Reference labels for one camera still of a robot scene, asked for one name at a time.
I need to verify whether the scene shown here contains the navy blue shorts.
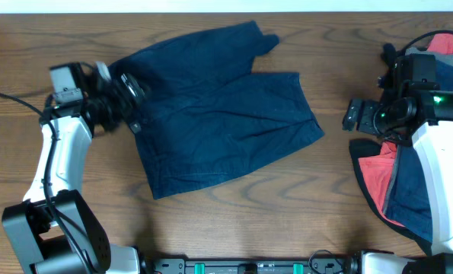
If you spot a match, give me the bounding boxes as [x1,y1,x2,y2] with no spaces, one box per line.
[110,21,324,199]

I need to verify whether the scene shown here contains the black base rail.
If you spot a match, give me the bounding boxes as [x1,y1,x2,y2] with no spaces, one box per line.
[139,251,362,274]

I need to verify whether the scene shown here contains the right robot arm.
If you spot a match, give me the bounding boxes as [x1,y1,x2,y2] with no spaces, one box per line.
[343,53,453,273]

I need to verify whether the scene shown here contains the pile of folded clothes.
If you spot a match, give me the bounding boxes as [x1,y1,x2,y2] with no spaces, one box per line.
[349,30,453,256]

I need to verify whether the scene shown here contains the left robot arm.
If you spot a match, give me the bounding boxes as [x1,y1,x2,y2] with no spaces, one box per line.
[2,62,150,274]

